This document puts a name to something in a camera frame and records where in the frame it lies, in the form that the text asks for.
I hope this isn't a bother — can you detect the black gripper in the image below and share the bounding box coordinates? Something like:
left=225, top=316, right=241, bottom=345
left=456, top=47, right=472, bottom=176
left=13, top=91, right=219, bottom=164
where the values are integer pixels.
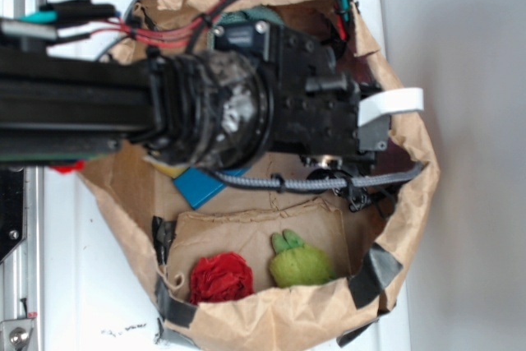
left=214, top=21, right=390, bottom=167

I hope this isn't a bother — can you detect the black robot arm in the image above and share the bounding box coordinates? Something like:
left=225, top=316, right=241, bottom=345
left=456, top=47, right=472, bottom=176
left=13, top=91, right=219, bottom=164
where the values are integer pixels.
left=1, top=19, right=390, bottom=170

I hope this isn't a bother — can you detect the blue square block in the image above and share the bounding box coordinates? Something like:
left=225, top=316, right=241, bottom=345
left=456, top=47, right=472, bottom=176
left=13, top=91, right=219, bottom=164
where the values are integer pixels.
left=173, top=168, right=226, bottom=210

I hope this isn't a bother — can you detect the green plush toy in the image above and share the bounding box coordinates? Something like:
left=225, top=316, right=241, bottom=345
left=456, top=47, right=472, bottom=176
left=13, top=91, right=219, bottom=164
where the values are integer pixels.
left=269, top=229, right=336, bottom=288

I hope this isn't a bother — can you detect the yellow sponge block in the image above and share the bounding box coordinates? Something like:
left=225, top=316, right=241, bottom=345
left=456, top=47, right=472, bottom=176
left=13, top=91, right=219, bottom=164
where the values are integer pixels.
left=143, top=155, right=188, bottom=179

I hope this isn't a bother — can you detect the brown paper bag tray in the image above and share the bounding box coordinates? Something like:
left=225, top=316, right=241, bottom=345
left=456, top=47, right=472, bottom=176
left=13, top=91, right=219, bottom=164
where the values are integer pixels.
left=77, top=0, right=441, bottom=350

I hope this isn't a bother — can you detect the grey braided cable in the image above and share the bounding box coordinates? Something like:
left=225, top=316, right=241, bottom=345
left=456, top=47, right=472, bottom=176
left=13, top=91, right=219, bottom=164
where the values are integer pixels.
left=209, top=160, right=424, bottom=196

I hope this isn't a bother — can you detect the white ribbon cable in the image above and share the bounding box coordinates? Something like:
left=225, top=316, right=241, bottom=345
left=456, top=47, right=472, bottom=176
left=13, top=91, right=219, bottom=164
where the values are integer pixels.
left=356, top=86, right=425, bottom=128

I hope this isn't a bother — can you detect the red wire bundle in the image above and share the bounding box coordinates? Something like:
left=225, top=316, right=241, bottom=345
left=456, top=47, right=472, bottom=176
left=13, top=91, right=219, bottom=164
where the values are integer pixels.
left=57, top=0, right=354, bottom=50

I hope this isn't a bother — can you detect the aluminium extrusion rail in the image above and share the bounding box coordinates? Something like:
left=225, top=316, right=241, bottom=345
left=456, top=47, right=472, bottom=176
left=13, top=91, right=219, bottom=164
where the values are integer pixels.
left=1, top=0, right=44, bottom=350

